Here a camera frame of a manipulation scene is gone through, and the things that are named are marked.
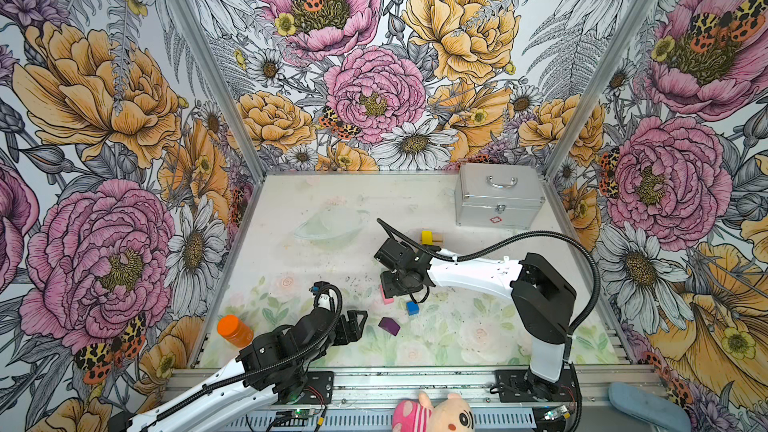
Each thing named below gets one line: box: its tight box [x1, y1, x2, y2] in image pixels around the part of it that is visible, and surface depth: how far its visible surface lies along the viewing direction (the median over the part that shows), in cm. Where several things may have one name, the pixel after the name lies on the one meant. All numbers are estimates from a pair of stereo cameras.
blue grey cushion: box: [608, 382, 692, 432], surface depth 71 cm
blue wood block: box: [406, 301, 420, 316], surface depth 87 cm
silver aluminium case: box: [454, 163, 546, 230], surface depth 101 cm
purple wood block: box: [378, 317, 401, 336], surface depth 85 cm
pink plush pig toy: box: [392, 392, 475, 432], surface depth 66 cm
